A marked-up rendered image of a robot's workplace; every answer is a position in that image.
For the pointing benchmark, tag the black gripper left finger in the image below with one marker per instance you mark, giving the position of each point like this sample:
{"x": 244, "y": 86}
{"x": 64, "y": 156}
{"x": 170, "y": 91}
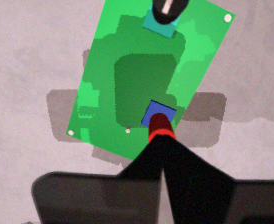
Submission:
{"x": 130, "y": 197}

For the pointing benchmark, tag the green circuit board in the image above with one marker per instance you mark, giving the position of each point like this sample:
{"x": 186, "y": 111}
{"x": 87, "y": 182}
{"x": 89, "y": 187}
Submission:
{"x": 146, "y": 61}

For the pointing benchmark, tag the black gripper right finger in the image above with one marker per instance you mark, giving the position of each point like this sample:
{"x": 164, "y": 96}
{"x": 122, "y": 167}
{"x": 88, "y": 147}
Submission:
{"x": 200, "y": 193}

